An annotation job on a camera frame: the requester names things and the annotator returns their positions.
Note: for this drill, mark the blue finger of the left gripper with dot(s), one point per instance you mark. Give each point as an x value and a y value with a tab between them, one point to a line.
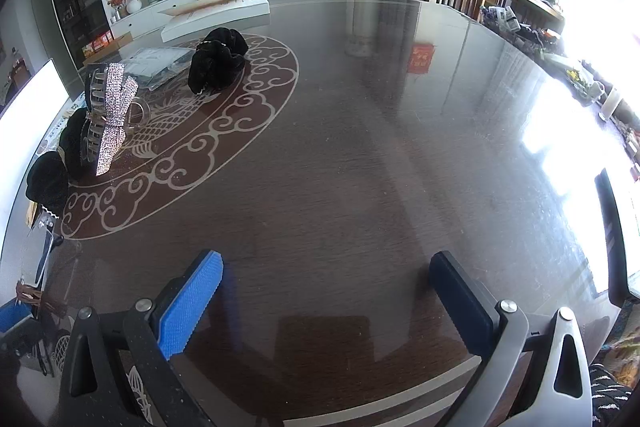
11	314

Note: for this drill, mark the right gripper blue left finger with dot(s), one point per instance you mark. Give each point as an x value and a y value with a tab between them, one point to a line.
183	301

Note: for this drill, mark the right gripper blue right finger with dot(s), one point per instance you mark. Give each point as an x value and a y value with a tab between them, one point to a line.
469	304

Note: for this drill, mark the blue tinted glasses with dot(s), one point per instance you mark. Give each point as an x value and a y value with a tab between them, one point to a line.
51	241

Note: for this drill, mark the sparkly hair claw clip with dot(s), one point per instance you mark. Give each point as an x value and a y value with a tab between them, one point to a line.
115	111

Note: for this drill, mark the large white storage box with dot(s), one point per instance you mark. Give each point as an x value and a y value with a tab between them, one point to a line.
24	123

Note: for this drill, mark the clear plastic bag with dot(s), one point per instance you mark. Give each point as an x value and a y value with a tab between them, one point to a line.
153	67

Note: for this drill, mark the black velvet pouch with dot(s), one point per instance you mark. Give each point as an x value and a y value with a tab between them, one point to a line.
218	59

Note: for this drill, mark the cardboard box on floor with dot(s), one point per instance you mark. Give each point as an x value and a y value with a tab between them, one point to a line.
108	50

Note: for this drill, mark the flat white box lid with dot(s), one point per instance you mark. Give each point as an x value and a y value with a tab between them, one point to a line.
203	14

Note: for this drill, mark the red flower vase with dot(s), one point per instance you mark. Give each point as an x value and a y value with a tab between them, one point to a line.
117	6

